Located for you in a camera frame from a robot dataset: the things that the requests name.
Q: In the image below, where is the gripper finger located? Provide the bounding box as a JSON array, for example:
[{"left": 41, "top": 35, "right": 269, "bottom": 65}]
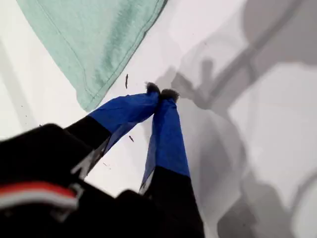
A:
[
  {"left": 63, "top": 82, "right": 160, "bottom": 179},
  {"left": 139, "top": 88, "right": 205, "bottom": 238}
]

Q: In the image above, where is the pale green T-shirt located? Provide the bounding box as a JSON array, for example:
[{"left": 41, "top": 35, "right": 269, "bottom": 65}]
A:
[{"left": 16, "top": 0, "right": 169, "bottom": 113}]

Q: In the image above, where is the arm red white wire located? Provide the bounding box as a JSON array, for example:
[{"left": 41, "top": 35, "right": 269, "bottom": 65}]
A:
[{"left": 0, "top": 182, "right": 80, "bottom": 212}]

